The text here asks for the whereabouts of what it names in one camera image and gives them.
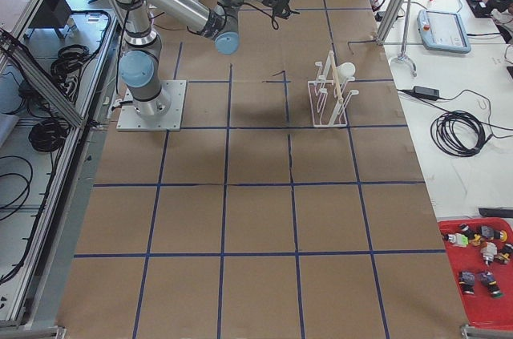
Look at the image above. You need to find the white ikea cup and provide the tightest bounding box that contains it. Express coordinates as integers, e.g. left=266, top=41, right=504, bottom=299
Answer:
left=336, top=62, right=356, bottom=82

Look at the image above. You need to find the teach pendant tablet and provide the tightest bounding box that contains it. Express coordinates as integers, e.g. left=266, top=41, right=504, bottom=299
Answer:
left=417, top=9, right=471, bottom=54

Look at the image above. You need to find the black power adapter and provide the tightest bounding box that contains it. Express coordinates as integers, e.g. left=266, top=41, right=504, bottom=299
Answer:
left=411, top=86, right=440, bottom=101

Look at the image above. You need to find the red parts tray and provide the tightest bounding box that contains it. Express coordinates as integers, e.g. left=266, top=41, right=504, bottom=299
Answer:
left=438, top=217, right=512, bottom=331

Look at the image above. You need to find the white wire cup rack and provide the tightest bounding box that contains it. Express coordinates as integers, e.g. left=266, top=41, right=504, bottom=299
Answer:
left=307, top=50, right=359, bottom=128

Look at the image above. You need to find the coiled black cable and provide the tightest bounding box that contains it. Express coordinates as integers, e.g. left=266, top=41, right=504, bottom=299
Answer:
left=430, top=110, right=496, bottom=157

